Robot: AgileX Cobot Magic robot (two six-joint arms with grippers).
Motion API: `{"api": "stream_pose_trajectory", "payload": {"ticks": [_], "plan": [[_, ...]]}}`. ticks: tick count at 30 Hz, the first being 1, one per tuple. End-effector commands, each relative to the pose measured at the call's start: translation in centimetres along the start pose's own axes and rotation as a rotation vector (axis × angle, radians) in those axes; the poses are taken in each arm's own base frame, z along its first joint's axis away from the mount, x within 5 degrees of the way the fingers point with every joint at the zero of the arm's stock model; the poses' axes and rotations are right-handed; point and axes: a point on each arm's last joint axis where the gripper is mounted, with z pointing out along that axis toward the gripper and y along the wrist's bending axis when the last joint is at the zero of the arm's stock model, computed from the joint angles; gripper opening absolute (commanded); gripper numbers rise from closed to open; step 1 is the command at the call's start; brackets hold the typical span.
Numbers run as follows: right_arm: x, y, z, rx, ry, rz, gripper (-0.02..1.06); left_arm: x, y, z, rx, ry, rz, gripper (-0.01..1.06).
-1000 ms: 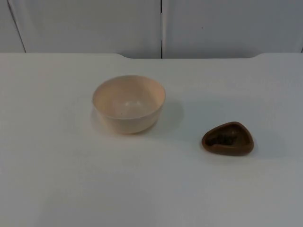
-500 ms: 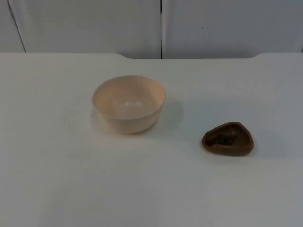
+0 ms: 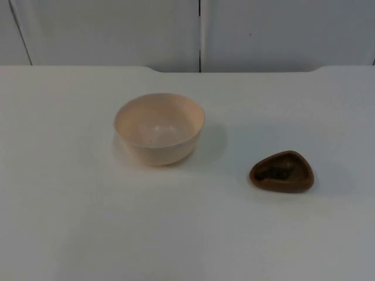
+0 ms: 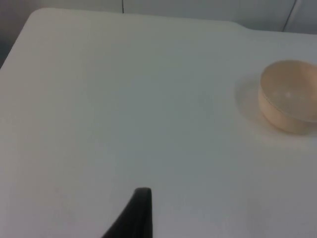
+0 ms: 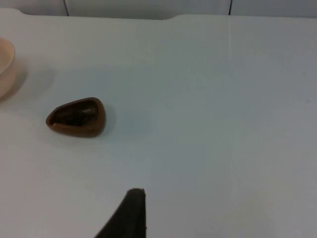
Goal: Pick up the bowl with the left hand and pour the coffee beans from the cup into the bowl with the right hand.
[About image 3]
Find coffee beans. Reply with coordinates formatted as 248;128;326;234
257;165;295;180

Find pale wooden bowl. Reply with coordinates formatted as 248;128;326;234
113;92;206;167

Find dark brown wooden cup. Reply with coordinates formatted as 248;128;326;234
249;150;316;194

